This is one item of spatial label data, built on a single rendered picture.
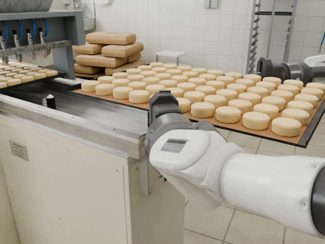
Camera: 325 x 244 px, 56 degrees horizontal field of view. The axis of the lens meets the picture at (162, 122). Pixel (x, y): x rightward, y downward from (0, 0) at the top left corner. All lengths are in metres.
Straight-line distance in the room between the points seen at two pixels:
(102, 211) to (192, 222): 0.98
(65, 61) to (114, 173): 0.92
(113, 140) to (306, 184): 0.64
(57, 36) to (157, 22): 3.76
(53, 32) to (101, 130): 0.81
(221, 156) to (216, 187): 0.04
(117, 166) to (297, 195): 0.64
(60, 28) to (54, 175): 0.76
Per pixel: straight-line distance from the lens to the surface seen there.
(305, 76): 1.03
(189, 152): 0.37
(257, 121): 0.59
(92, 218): 1.08
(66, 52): 1.66
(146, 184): 0.90
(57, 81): 1.44
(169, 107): 0.56
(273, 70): 0.99
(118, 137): 0.83
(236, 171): 0.34
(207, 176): 0.36
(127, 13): 5.50
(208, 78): 0.89
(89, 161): 0.95
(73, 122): 0.95
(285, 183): 0.30
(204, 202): 0.45
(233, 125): 0.61
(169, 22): 5.16
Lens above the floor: 1.24
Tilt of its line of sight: 22 degrees down
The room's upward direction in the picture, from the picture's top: straight up
